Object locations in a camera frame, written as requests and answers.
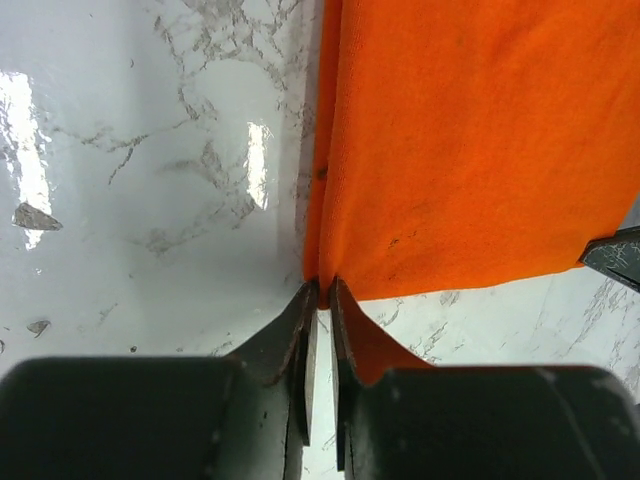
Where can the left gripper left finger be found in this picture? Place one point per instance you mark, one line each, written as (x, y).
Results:
(267, 422)

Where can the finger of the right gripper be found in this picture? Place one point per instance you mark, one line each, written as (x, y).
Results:
(616, 257)

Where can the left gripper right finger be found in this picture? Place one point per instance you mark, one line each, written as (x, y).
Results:
(350, 380)

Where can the orange t shirt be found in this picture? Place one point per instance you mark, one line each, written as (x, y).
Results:
(466, 154)

